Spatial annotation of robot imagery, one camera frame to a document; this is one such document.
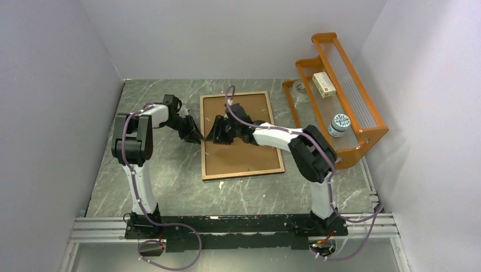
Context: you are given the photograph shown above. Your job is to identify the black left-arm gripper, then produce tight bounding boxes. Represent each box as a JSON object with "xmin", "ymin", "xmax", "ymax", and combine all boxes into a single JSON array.
[{"xmin": 162, "ymin": 115, "xmax": 205, "ymax": 145}]

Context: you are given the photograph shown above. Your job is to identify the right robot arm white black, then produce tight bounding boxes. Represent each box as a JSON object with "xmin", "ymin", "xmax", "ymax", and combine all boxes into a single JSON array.
[{"xmin": 205, "ymin": 103, "xmax": 344, "ymax": 235}]

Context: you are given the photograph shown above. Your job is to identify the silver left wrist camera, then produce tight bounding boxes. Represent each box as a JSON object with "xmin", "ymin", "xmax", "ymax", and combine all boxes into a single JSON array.
[{"xmin": 178, "ymin": 105, "xmax": 189, "ymax": 118}]

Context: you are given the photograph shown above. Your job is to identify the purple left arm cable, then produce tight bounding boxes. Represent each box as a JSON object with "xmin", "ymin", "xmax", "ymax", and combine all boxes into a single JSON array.
[{"xmin": 120, "ymin": 103, "xmax": 202, "ymax": 270}]

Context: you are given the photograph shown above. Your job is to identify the orange wooden shelf rack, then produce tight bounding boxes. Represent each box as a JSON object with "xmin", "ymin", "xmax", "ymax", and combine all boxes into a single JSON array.
[{"xmin": 282, "ymin": 32, "xmax": 389, "ymax": 169}]

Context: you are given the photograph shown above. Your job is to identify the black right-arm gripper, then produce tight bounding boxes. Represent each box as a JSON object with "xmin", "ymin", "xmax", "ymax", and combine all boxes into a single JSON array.
[{"xmin": 205, "ymin": 115, "xmax": 241, "ymax": 145}]

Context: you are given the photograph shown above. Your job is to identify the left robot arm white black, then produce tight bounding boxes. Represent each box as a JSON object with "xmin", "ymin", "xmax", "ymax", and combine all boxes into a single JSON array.
[{"xmin": 111, "ymin": 94, "xmax": 204, "ymax": 238}]

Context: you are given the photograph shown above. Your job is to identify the light wooden picture frame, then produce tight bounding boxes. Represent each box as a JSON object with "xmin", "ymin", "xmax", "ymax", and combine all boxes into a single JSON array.
[{"xmin": 199, "ymin": 91, "xmax": 285, "ymax": 181}]

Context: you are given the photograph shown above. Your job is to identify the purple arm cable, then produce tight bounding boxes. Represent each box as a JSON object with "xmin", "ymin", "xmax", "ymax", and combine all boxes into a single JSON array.
[
  {"xmin": 120, "ymin": 103, "xmax": 202, "ymax": 270},
  {"xmin": 225, "ymin": 86, "xmax": 384, "ymax": 262}
]

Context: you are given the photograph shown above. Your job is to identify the blue white ceramic jar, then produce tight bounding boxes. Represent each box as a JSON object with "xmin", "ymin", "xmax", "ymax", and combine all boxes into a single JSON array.
[{"xmin": 327, "ymin": 113, "xmax": 351, "ymax": 138}]

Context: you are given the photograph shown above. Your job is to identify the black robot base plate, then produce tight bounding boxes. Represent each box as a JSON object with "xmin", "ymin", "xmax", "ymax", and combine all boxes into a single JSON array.
[{"xmin": 124, "ymin": 213, "xmax": 348, "ymax": 253}]

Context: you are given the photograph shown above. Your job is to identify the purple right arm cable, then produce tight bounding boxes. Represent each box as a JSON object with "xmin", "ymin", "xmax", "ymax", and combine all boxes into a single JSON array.
[{"xmin": 225, "ymin": 86, "xmax": 384, "ymax": 262}]

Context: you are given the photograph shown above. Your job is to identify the aluminium rail frame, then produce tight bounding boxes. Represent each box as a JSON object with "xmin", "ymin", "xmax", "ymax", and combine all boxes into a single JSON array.
[{"xmin": 61, "ymin": 154, "xmax": 410, "ymax": 271}]

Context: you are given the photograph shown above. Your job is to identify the white red medicine box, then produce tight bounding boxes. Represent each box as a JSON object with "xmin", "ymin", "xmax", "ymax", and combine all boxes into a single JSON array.
[{"xmin": 312, "ymin": 72, "xmax": 336, "ymax": 98}]

